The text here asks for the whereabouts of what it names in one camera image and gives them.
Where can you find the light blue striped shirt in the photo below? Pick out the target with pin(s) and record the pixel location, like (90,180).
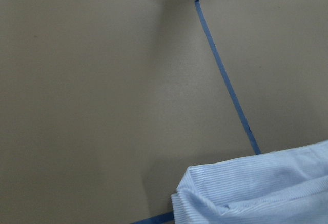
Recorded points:
(288,186)

